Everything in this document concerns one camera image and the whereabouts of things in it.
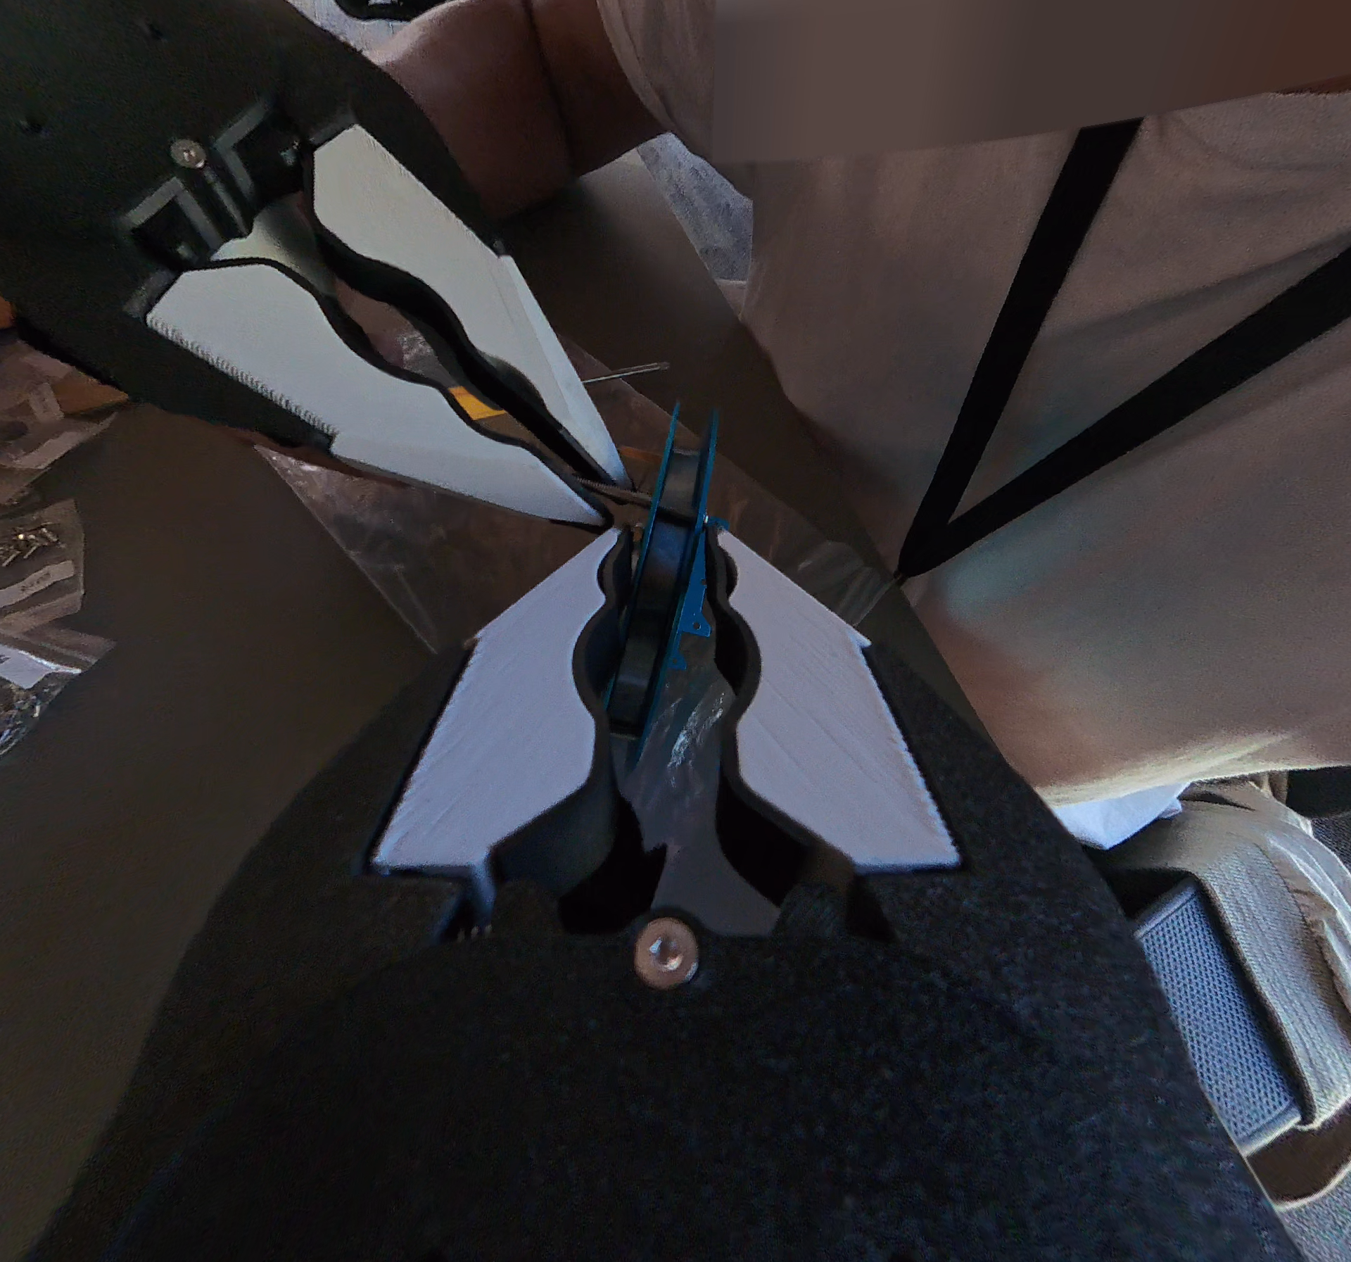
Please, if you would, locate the clear plastic bag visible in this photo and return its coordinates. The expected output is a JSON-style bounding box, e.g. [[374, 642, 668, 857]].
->
[[259, 333, 899, 862]]

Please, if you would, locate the grey desk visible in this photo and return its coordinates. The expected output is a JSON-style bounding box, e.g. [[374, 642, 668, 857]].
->
[[0, 153, 952, 1262]]

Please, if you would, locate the person's torso in pale shirt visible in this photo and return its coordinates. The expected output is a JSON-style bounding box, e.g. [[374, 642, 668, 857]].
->
[[591, 0, 1351, 810]]

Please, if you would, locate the person's right forearm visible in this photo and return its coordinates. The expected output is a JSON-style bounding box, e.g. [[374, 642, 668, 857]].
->
[[370, 0, 634, 218]]

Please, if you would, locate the black lanyard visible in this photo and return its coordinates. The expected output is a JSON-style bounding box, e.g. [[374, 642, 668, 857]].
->
[[898, 115, 1351, 582]]

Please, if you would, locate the pile of small screw bags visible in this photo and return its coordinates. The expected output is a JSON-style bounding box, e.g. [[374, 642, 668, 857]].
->
[[0, 333, 117, 756]]

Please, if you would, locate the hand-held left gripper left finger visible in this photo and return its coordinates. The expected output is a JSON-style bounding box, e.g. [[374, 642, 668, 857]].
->
[[371, 528, 634, 877]]

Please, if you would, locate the small blue metal bracket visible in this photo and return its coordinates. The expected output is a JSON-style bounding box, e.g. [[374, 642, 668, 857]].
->
[[675, 517, 732, 672]]

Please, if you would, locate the grey mesh chair armrest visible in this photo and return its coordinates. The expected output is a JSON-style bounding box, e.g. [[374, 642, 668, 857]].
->
[[1135, 876, 1304, 1152]]

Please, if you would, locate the blue metal turntable base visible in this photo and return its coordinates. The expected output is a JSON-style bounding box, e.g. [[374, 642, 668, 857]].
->
[[604, 400, 732, 769]]

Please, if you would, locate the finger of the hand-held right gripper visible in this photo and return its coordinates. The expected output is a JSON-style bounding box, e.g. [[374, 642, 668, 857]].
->
[[311, 121, 632, 484], [146, 257, 614, 528]]

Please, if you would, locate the yellow handled screwdriver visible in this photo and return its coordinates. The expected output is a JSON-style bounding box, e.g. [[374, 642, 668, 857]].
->
[[449, 362, 671, 425]]

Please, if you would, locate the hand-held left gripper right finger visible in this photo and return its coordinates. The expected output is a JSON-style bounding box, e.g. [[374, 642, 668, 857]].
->
[[709, 528, 962, 873]]

